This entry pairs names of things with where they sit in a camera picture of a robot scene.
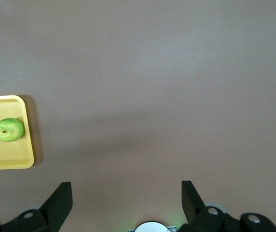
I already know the brown table mat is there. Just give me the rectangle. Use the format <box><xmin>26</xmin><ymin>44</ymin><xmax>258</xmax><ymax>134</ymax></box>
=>
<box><xmin>0</xmin><ymin>0</ymin><xmax>276</xmax><ymax>232</ymax></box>

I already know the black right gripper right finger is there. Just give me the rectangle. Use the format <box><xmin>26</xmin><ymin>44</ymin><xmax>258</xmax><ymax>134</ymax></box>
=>
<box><xmin>176</xmin><ymin>180</ymin><xmax>276</xmax><ymax>232</ymax></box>

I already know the green toy apple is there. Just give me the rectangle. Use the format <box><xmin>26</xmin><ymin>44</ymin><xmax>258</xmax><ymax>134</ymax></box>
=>
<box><xmin>0</xmin><ymin>117</ymin><xmax>25</xmax><ymax>143</ymax></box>

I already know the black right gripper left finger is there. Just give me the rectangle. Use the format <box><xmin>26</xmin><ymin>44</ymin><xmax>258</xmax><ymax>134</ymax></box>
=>
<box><xmin>0</xmin><ymin>182</ymin><xmax>73</xmax><ymax>232</ymax></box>

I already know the yellow plastic tray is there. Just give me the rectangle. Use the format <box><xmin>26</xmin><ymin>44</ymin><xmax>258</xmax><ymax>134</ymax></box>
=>
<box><xmin>0</xmin><ymin>95</ymin><xmax>35</xmax><ymax>171</ymax></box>

